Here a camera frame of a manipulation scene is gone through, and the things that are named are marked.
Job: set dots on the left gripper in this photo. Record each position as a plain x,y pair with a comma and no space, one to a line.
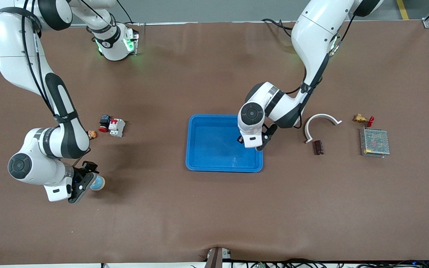
239,139

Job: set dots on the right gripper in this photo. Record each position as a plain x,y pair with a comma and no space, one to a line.
81,172

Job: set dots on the blue dome bell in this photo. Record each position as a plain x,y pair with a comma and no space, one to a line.
99,183

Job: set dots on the large brown electrolytic capacitor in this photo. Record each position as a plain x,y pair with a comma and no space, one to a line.
318,147

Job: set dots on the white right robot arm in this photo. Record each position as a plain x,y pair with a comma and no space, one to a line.
17,48

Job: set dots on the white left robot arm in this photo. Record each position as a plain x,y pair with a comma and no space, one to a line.
313,33

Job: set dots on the blue plastic tray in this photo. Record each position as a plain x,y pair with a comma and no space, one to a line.
214,156

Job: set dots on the red orange push button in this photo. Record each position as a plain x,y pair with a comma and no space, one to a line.
92,134

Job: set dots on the white red circuit breaker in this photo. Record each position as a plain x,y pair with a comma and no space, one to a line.
117,127

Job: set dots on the red emergency stop button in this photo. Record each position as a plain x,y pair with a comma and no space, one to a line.
104,121

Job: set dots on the metal mesh power supply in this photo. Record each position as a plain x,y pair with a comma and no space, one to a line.
374,142

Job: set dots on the white curved plastic bracket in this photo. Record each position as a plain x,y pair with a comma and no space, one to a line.
323,115

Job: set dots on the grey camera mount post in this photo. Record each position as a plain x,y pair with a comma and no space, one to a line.
216,258

